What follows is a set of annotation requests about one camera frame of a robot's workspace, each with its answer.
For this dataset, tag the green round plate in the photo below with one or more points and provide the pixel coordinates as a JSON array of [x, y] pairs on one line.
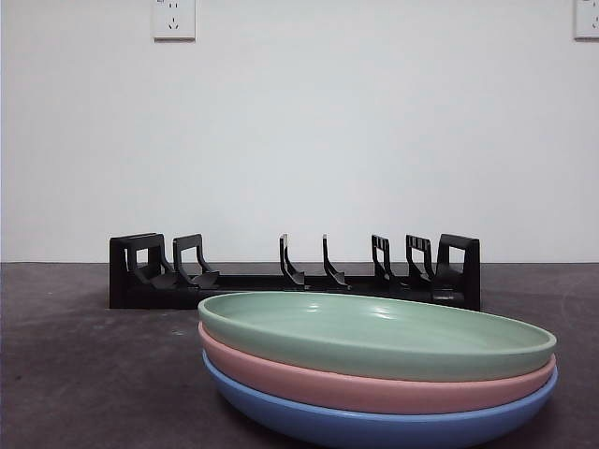
[[374, 337]]

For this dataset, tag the pink round plate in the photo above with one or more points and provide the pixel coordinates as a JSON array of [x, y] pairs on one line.
[[327, 390]]

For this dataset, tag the blue round plate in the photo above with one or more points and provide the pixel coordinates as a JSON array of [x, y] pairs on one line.
[[327, 430]]

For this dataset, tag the black plastic dish rack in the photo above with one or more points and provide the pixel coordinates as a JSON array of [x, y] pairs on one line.
[[140, 299]]

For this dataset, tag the white wall socket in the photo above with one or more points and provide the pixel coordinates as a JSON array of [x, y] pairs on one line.
[[174, 21], [587, 18]]

